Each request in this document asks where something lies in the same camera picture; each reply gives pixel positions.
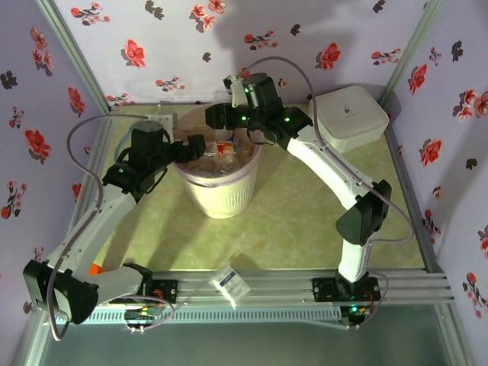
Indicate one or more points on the crushed red label bottle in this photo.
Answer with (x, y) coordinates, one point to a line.
(225, 147)

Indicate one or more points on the white plastic waste bin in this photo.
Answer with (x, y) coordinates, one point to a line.
(221, 198)

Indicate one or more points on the white square lidded box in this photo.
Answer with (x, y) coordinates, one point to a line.
(350, 122)

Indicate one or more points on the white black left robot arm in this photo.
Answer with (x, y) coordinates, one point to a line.
(95, 225)

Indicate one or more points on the clear round lid blue rim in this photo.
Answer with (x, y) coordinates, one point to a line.
(121, 142)

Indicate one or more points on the orange object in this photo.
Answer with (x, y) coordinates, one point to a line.
(95, 270)

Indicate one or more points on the white tissue packet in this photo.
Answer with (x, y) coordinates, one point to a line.
(230, 286)

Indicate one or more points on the small green circuit board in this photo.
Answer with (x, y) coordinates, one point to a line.
(354, 310)
(143, 314)

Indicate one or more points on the aluminium table side rail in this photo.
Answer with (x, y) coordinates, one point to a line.
(101, 141)
(426, 248)

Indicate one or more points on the aluminium frame post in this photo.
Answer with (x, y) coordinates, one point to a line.
(409, 53)
(72, 53)

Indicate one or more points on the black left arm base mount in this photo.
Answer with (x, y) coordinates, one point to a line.
(167, 289)

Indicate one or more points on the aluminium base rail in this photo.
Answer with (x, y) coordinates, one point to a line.
(274, 284)

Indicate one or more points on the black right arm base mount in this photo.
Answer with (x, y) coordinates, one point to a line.
(324, 289)

